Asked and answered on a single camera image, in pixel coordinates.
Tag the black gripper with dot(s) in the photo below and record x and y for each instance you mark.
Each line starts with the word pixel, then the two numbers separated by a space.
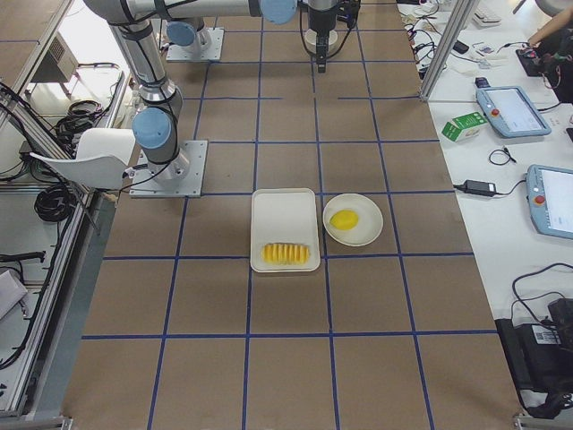
pixel 320 20

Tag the white bowl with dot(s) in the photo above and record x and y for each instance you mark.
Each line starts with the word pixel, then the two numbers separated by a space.
pixel 310 38

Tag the yellow lemon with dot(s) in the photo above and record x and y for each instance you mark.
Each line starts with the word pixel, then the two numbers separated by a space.
pixel 344 220

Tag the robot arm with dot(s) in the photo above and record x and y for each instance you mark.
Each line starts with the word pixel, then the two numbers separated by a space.
pixel 156 126
pixel 187 36

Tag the green white box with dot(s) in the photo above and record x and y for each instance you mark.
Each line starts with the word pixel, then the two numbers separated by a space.
pixel 464 127

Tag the white rectangular tray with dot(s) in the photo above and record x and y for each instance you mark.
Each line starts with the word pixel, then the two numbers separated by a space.
pixel 286 215

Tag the cream round plate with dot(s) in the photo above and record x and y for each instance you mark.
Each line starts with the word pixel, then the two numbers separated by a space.
pixel 370 222

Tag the blue teach pendant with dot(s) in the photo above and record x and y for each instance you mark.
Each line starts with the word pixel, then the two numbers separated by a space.
pixel 510 112
pixel 549 196

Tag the black power adapter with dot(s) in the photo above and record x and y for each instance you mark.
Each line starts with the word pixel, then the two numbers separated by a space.
pixel 480 188

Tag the white chair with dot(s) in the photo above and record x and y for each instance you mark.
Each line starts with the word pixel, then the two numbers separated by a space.
pixel 102 157

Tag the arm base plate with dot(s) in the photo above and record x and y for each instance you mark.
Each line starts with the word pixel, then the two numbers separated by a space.
pixel 183 177
pixel 176 54

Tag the aluminium frame post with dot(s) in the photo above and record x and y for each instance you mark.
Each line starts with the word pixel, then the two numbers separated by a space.
pixel 455 24

